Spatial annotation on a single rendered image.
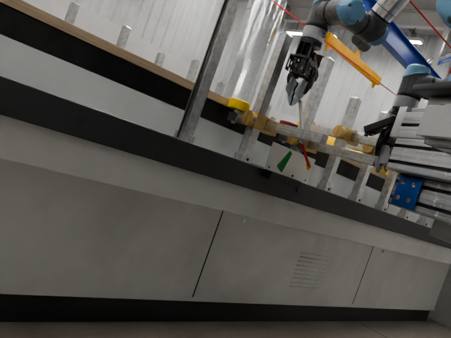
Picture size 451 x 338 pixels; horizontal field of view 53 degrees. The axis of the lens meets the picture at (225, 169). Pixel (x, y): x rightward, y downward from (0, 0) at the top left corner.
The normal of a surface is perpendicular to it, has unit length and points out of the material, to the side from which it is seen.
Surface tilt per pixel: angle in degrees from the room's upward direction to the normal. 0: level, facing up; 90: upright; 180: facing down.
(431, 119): 90
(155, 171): 90
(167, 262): 90
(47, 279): 90
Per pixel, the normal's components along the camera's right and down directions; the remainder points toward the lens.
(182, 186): 0.63, 0.25
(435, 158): -0.90, -0.31
